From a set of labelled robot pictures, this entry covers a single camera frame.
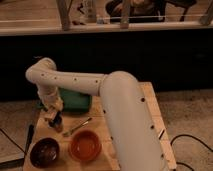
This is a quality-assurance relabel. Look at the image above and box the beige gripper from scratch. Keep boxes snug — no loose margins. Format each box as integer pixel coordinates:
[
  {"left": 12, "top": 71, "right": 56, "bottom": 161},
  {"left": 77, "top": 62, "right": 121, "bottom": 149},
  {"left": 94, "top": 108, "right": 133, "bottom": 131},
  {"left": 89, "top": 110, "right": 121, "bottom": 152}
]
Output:
[{"left": 44, "top": 102, "right": 63, "bottom": 123}]

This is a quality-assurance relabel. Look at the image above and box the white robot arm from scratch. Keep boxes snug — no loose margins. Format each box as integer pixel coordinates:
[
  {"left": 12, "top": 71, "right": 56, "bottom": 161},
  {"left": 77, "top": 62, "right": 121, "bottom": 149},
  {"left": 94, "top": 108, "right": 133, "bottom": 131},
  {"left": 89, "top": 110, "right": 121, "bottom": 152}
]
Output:
[{"left": 25, "top": 58, "right": 169, "bottom": 171}]

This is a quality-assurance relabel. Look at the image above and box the metal cup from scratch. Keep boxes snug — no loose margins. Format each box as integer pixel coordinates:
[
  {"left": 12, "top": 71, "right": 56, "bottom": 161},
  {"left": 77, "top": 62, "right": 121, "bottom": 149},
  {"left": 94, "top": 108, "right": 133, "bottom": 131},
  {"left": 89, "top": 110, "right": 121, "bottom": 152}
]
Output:
[{"left": 49, "top": 116, "right": 63, "bottom": 133}]

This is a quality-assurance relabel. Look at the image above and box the green plastic tray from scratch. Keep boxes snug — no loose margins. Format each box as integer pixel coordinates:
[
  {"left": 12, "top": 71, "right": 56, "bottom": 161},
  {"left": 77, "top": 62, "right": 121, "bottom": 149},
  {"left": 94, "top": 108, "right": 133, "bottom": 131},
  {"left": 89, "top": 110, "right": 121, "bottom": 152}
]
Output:
[{"left": 37, "top": 87, "right": 93, "bottom": 114}]

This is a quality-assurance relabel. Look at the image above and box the wooden board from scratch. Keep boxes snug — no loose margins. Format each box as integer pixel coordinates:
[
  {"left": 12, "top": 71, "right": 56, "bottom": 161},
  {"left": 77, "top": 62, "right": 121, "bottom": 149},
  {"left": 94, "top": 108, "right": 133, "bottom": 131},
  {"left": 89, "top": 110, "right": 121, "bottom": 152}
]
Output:
[{"left": 23, "top": 82, "right": 177, "bottom": 171}]

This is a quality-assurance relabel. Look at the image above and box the black marker pen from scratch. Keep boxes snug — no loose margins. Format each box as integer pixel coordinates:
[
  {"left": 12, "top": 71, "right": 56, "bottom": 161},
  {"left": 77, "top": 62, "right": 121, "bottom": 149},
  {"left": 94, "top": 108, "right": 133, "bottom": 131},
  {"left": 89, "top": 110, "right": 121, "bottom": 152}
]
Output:
[{"left": 25, "top": 124, "right": 34, "bottom": 154}]

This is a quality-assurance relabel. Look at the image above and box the dark brown bowl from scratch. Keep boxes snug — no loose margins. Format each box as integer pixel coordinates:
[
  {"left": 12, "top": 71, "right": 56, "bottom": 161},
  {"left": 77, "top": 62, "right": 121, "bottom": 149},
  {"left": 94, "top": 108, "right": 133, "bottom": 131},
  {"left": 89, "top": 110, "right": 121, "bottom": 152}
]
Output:
[{"left": 30, "top": 138, "right": 60, "bottom": 168}]

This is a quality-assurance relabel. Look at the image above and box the orange bowl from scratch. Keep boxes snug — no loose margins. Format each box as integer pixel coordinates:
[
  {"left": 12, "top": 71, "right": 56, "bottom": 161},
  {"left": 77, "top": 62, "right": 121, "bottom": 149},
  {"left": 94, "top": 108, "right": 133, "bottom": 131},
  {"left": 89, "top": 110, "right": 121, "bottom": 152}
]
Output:
[{"left": 68, "top": 130, "right": 102, "bottom": 163}]

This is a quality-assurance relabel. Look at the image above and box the small black pen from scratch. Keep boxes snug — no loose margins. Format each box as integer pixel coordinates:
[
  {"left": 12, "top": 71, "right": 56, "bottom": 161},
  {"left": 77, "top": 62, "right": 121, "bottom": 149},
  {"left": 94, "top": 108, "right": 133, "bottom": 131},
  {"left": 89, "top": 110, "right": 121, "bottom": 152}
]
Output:
[{"left": 158, "top": 129, "right": 165, "bottom": 140}]

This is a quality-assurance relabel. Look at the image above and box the person in background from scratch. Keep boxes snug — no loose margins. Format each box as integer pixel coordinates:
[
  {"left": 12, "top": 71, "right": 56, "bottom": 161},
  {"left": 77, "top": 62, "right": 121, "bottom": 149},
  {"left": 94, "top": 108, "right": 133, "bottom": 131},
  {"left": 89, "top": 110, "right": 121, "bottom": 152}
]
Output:
[{"left": 105, "top": 0, "right": 165, "bottom": 23}]

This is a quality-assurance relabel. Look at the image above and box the black cable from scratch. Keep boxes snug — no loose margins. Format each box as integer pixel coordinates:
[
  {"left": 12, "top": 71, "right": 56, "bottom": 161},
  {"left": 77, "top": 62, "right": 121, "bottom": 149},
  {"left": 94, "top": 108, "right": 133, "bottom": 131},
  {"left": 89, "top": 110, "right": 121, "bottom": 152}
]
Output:
[{"left": 170, "top": 133, "right": 213, "bottom": 171}]

